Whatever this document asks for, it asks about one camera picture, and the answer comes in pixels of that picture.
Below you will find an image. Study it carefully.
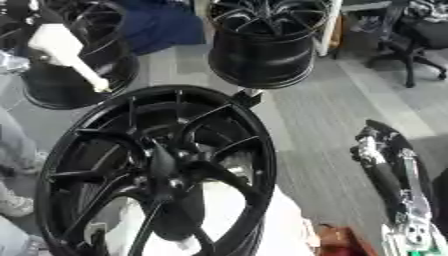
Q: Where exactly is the black wheel rim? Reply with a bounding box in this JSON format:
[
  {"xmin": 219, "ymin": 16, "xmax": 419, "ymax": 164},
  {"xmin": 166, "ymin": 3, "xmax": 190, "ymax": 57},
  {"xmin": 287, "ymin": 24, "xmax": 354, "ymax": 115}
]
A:
[
  {"xmin": 17, "ymin": 0, "xmax": 142, "ymax": 111},
  {"xmin": 204, "ymin": 0, "xmax": 333, "ymax": 90}
]

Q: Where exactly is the black clamp bracket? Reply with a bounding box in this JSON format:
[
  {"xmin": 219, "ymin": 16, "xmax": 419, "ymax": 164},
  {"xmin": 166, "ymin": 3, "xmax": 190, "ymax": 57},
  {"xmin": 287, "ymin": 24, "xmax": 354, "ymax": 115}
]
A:
[{"xmin": 231, "ymin": 88, "xmax": 265, "ymax": 109}]

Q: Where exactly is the black office chair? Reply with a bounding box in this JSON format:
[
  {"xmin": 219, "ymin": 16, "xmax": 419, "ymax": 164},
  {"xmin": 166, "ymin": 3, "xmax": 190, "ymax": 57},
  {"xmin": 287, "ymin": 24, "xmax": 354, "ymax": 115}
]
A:
[{"xmin": 365, "ymin": 0, "xmax": 448, "ymax": 89}]

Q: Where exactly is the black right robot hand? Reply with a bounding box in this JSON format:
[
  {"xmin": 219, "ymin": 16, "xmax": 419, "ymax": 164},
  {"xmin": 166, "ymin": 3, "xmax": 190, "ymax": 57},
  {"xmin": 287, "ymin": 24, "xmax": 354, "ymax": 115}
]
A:
[{"xmin": 348, "ymin": 119, "xmax": 438, "ymax": 228}]

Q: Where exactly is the blue bag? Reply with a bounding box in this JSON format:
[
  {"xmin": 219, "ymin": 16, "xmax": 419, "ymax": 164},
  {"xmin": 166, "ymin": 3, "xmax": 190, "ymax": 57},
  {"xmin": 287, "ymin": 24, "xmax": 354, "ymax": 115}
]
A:
[{"xmin": 113, "ymin": 0, "xmax": 207, "ymax": 57}]

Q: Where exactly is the black spoked wheel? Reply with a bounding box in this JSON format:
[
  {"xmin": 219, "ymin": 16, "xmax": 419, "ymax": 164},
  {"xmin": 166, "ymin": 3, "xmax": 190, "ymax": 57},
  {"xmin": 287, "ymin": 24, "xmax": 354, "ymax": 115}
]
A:
[{"xmin": 33, "ymin": 84, "xmax": 280, "ymax": 256}]

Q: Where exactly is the person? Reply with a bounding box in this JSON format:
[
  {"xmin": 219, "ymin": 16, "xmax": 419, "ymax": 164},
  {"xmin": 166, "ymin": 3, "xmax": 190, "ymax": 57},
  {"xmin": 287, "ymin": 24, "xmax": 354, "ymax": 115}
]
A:
[
  {"xmin": 0, "ymin": 105, "xmax": 51, "ymax": 218},
  {"xmin": 0, "ymin": 215, "xmax": 55, "ymax": 256}
]

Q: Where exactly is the brown box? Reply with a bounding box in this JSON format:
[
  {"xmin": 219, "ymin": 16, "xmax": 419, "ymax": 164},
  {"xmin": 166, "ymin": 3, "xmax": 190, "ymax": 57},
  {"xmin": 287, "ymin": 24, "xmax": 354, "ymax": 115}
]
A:
[{"xmin": 315, "ymin": 224, "xmax": 378, "ymax": 256}]

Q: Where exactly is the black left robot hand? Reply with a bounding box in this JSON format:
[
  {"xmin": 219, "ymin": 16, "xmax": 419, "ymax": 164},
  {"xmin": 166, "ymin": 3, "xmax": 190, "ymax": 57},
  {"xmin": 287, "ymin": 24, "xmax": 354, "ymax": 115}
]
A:
[{"xmin": 0, "ymin": 0, "xmax": 67, "ymax": 51}]

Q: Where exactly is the patterned bag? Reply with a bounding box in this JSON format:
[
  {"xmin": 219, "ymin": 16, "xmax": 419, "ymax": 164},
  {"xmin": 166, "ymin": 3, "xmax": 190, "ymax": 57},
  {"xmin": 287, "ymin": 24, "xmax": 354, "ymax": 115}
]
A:
[{"xmin": 402, "ymin": 0, "xmax": 448, "ymax": 22}]

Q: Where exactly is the white wheel stand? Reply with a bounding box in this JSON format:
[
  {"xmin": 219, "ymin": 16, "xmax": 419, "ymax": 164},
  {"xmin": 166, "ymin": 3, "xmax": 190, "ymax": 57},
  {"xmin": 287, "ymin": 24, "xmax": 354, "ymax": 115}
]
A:
[{"xmin": 84, "ymin": 181, "xmax": 321, "ymax": 256}]

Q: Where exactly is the white post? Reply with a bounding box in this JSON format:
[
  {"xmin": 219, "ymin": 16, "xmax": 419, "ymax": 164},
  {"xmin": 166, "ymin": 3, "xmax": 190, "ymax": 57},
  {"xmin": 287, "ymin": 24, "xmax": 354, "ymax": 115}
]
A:
[{"xmin": 315, "ymin": 0, "xmax": 345, "ymax": 58}]

